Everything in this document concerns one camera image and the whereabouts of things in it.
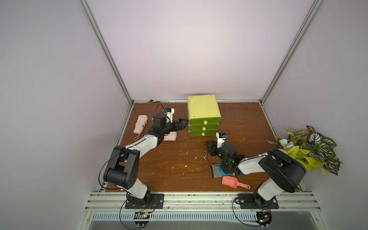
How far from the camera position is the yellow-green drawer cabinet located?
2.78 ft

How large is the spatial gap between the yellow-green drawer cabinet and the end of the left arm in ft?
0.19

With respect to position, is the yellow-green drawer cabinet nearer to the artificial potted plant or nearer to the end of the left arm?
the end of the left arm

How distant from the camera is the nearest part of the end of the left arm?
71cm
